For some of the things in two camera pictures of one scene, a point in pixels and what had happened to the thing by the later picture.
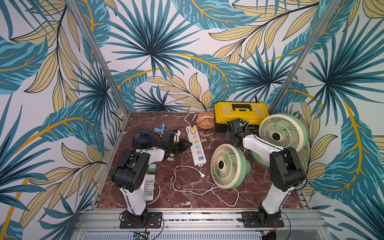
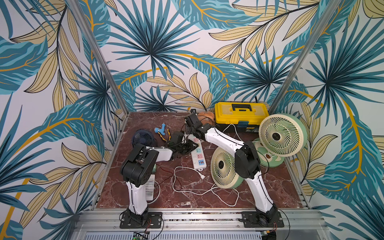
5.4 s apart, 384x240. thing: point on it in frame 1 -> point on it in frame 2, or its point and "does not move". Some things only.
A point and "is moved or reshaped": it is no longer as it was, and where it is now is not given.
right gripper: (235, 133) -> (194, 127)
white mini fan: (148, 187) does not move
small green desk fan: (229, 166) does not move
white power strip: (197, 151) does not move
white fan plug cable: (241, 125) is moved or reshaped
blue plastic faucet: (161, 130) does not move
